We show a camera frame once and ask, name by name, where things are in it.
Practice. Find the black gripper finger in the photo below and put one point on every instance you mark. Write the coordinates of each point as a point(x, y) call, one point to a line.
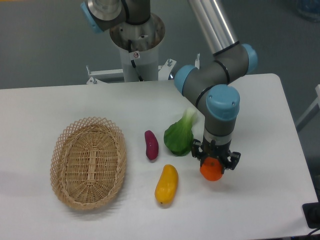
point(197, 151)
point(229, 160)

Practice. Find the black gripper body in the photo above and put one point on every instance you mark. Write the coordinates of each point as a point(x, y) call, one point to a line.
point(217, 146)

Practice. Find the orange fruit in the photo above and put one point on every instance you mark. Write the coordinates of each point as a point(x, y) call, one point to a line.
point(211, 169)

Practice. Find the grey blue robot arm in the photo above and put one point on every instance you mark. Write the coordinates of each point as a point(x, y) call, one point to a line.
point(207, 88)

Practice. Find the green bok choy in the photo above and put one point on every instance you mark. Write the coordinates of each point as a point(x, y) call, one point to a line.
point(178, 138)

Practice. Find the purple sweet potato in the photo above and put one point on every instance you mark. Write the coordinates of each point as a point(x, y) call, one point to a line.
point(152, 145)

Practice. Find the yellow mango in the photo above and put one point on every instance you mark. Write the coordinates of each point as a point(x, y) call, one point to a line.
point(167, 185)

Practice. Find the black device at table edge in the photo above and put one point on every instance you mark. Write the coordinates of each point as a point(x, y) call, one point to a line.
point(312, 214)

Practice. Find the woven wicker basket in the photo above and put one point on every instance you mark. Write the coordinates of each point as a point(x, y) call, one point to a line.
point(88, 164)

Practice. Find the white frame at right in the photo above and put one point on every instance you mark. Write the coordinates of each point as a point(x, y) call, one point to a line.
point(310, 112)

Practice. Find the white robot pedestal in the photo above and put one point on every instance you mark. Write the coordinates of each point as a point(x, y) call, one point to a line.
point(139, 47)

